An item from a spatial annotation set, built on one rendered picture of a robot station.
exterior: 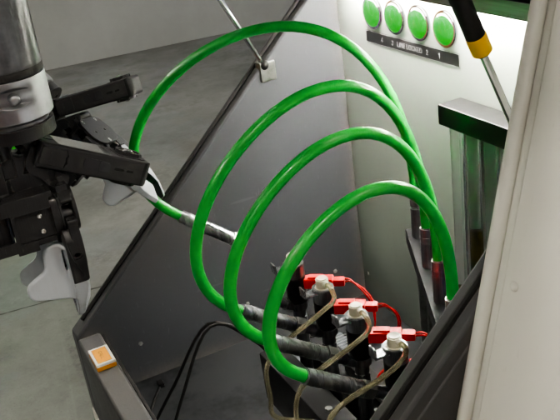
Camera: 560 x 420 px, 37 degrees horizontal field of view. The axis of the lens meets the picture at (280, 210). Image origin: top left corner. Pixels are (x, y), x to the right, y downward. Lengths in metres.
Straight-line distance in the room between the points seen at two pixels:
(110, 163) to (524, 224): 0.38
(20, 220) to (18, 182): 0.04
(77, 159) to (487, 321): 0.41
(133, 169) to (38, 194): 0.09
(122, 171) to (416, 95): 0.57
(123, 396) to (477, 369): 0.58
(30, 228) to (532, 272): 0.45
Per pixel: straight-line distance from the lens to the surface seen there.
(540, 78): 0.74
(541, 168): 0.73
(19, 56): 0.77
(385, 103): 1.01
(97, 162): 0.81
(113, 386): 1.27
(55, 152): 0.80
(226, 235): 1.17
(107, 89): 1.13
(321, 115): 1.44
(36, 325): 3.47
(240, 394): 1.40
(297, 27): 1.08
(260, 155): 1.40
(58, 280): 0.85
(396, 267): 1.48
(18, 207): 0.80
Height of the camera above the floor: 1.66
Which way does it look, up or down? 25 degrees down
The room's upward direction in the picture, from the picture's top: 8 degrees counter-clockwise
